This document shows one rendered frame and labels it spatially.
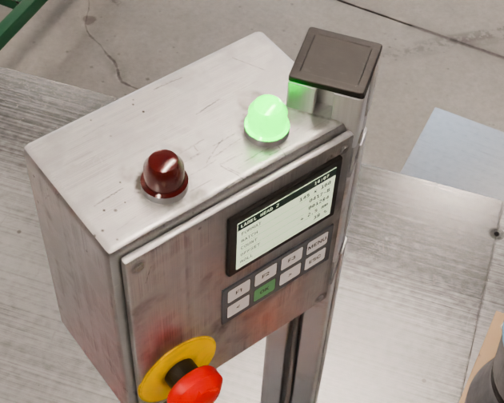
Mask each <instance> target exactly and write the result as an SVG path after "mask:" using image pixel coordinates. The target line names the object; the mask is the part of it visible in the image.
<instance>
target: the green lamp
mask: <svg viewBox="0 0 504 403"><path fill-rule="evenodd" d="M289 132H290V122H289V120H288V118H287V108H286V106H285V104H284V103H283V102H282V101H281V100H280V99H279V98H277V97H275V96H274V95H269V94H267V95H262V96H260V97H258V98H257V99H255V100H254V101H253V102H252V103H251V104H250V106H249V109H248V115H247V117H246V119H245V121H244V133H245V135H246V138H247V139H248V140H249V141H250V142H251V143H253V144H255V145H256V146H261V147H275V146H279V145H281V144H282V143H283V142H284V141H285V140H286V139H287V138H288V136H289Z"/></svg>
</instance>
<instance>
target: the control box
mask: <svg viewBox="0 0 504 403"><path fill-rule="evenodd" d="M293 64H294V61H293V60H291V59H290V58H289V57H288V56H287V55H286V54H285V53H284V52H283V51H282V50H280V49H279V48H278V47H277V46H276V45H275V44H274V43H273V42H272V41H271V40H270V39H269V38H268V37H267V36H265V35H264V33H262V32H254V33H252V34H250V35H248V36H246V37H244V38H242V39H240V40H238V41H236V42H234V43H232V44H230V45H228V46H226V47H224V48H222V49H220V50H218V51H215V52H213V53H212V54H209V55H207V56H205V57H204V58H201V59H199V60H197V61H196V62H193V63H191V64H189V65H188V66H185V67H183V68H181V69H180V70H177V71H175V72H173V73H172V74H168V75H166V76H165V77H163V78H160V79H158V80H157V81H155V82H152V83H150V84H149V85H147V86H144V87H142V88H141V89H139V90H136V91H134V92H133V93H131V94H128V95H126V96H125V97H123V98H119V99H118V100H116V101H114V102H111V103H110V104H108V105H106V106H103V107H102V108H100V109H98V110H95V111H94V112H92V113H90V114H87V115H86V116H84V117H82V118H79V119H78V120H75V121H73V122H71V123H69V124H67V125H65V126H63V127H61V128H59V129H57V130H55V131H53V132H51V133H49V134H47V135H45V136H43V137H41V138H39V139H37V140H35V141H33V142H31V143H28V144H27V145H26V146H25V147H24V150H23V151H24V156H25V159H26V166H27V170H28V174H29V178H30V184H31V188H32V191H33V195H34V202H35V205H36V210H37V213H38V220H39V223H40V227H41V231H42V237H43V241H44V245H45V248H46V255H47V259H48V262H49V267H50V272H51V277H52V280H53V284H54V291H55V294H56V298H57V302H58V308H59V312H60V316H61V319H62V323H63V324H64V326H65V327H66V328H67V329H68V331H69V332H70V334H71V335H72V337H73V338H74V339H75V341H76V342H77V343H78V345H79V346H80V347H81V349H82V350H83V352H84V353H85V355H86V356H87V357H88V358H89V359H90V361H91V363H92V364H93V365H94V367H95V368H96V370H97V371H98V372H99V373H100V375H101V376H102V378H103V379H104V380H105V382H106V383H107V384H108V386H109V387H110V388H111V390H112V391H113V393H114V394H115V396H116V397H117V398H118V399H119V401H120V402H121V403H163V402H165V401H167V397H168V394H169V392H170V391H171V388H170V387H169V386H168V384H167V383H166V381H165V376H166V374H167V372H168V371H169V370H170V369H171V368H172V367H173V366H174V365H175V364H177V363H178V362H180V361H182V360H184V359H187V358H191V359H192V360H193V361H194V363H195V364H196V365H197V366H198V367H200V366H203V365H210V366H213V367H215V368H218V367H219V366H221V365H223V364H224V363H226V362H228V361H229V360H230V359H232V358H233V357H235V356H237V355H239V354H240V353H241V352H243V351H244V350H246V349H248V348H250V347H251V346H252V345H254V344H255V343H257V342H258V341H261V340H262V339H263V338H264V337H266V336H268V335H269V334H271V333H273V332H274V331H275V330H277V329H279V328H280V327H282V326H284V325H285V324H286V323H288V322H289V321H291V320H293V319H295V318H296V317H297V316H299V315H300V314H302V313H304V312H306V311H307V310H308V309H310V308H311V307H313V306H314V305H317V304H318V303H319V302H320V301H322V300H324V299H325V298H326V295H327V290H328V285H329V280H330V271H331V267H332V262H333V257H334V248H335V243H336V238H337V233H338V224H339V220H340V215H341V210H342V201H343V196H344V191H345V186H346V177H347V172H348V168H349V163H350V154H351V149H352V144H353V139H354V135H353V133H352V132H350V131H348V130H347V131H346V127H345V126H344V123H342V122H340V121H338V120H335V119H332V118H331V116H332V110H333V106H329V105H326V104H322V103H320V102H316V104H315V110H314V112H313V113H312V114H311V113H307V112H305V111H301V110H296V109H292V108H289V107H287V106H286V96H287V86H288V78H289V73H290V71H291V69H292V66H293ZM267 94H269V95H274V96H275V97H277V98H279V99H280V100H281V101H282V102H283V103H284V104H285V106H286V108H287V118H288V120H289V122H290V132H289V136H288V138H287V139H286V140H285V141H284V142H283V143H282V144H281V145H279V146H275V147H261V146H256V145H255V144H253V143H251V142H250V141H249V140H248V139H247V138H246V135H245V133H244V121H245V119H246V117H247V115H248V109H249V106H250V104H251V103H252V102H253V101H254V100H255V99H257V98H258V97H260V96H262V95H267ZM157 150H171V151H173V152H174V153H176V154H177V155H178V156H179V157H180V158H181V159H182V160H183V162H184V167H185V171H186V172H187V175H188V178H189V187H188V190H187V193H186V195H185V196H184V197H183V198H182V199H180V200H179V201H176V202H175V203H171V204H166V205H163V204H157V203H154V202H152V201H150V200H148V199H147V198H146V197H145V196H144V195H143V193H142V190H141V182H140V180H141V176H142V173H143V164H144V161H145V160H146V159H147V158H148V157H149V156H150V155H151V154H152V153H153V152H154V151H157ZM338 155H341V156H342V167H341V173H340V178H339V183H338V192H337V197H336V202H335V207H334V214H333V215H332V216H330V217H328V218H327V219H326V220H324V221H322V222H320V223H318V224H317V225H315V226H314V227H312V228H310V229H308V230H307V231H306V232H304V233H302V234H300V235H298V236H297V237H295V238H294V239H292V240H290V241H288V242H287V243H286V244H284V245H282V246H280V247H279V248H277V249H276V250H274V251H272V252H271V253H268V254H267V255H266V256H264V257H262V258H260V259H259V260H257V261H256V262H254V263H252V264H251V265H248V266H247V267H246V268H244V269H242V270H240V271H239V272H237V273H236V274H234V275H233V276H231V277H228V276H227V275H226V243H227V219H228V218H230V217H232V216H234V215H235V214H236V213H239V212H240V211H242V210H244V209H245V208H247V207H249V206H251V205H253V204H254V203H256V202H258V201H260V200H262V199H263V198H265V197H267V196H268V195H270V194H272V193H273V192H275V191H277V190H279V189H281V188H282V187H283V186H286V185H288V184H289V183H291V182H293V181H294V180H296V179H298V178H300V177H301V176H303V175H305V174H307V173H309V172H310V171H311V170H314V169H315V168H317V167H319V166H320V165H322V164H324V163H326V162H328V161H329V160H331V159H332V158H335V157H337V156H338ZM331 224H334V229H333V234H332V239H331V244H330V253H329V259H328V260H326V261H324V262H323V263H321V264H320V265H318V266H316V267H314V268H313V269H312V270H310V271H308V272H307V273H305V274H303V275H302V276H301V277H299V278H297V279H295V280H294V281H292V282H291V283H289V284H288V285H286V286H284V287H282V288H281V289H280V290H278V291H276V292H275V293H273V294H271V295H270V296H269V297H267V298H265V299H263V300H262V301H260V302H259V303H257V304H256V305H254V306H252V307H250V308H249V309H248V310H246V311H244V312H243V313H241V314H239V315H238V316H237V317H235V318H233V319H231V320H230V321H228V322H227V323H225V324H224V325H222V324H221V320H222V290H224V289H225V288H227V287H228V286H230V285H232V284H234V283H235V282H236V281H239V280H240V279H242V278H244V277H245V276H247V275H248V274H250V273H252V272H254V271H255V270H256V269H258V268H260V267H262V266H263V265H265V264H266V263H268V262H270V261H272V260H273V259H275V258H276V257H278V256H280V255H281V254H283V253H285V252H286V251H288V250H289V249H292V248H293V247H295V246H296V245H298V244H299V243H301V242H303V241H305V240H306V239H307V238H309V237H311V236H313V235H315V234H316V233H317V232H319V231H321V230H322V229H325V228H326V227H327V226H329V225H331Z"/></svg>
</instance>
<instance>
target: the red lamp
mask: <svg viewBox="0 0 504 403"><path fill-rule="evenodd" d="M140 182H141V190H142V193H143V195H144V196H145V197H146V198H147V199H148V200H150V201H151V202H154V203H157V204H163V205H166V204H171V203H175V202H177V201H179V200H180V199H182V198H183V197H184V196H185V195H186V193H187V190H188V187H189V178H188V175H187V172H186V171H185V167H184V162H183V160H182V159H181V158H180V157H179V156H178V155H177V154H176V153H174V152H173V151H171V150H157V151H154V152H153V153H152V154H151V155H150V156H149V157H148V158H147V159H146V160H145V161H144V164H143V173H142V176H141V180H140Z"/></svg>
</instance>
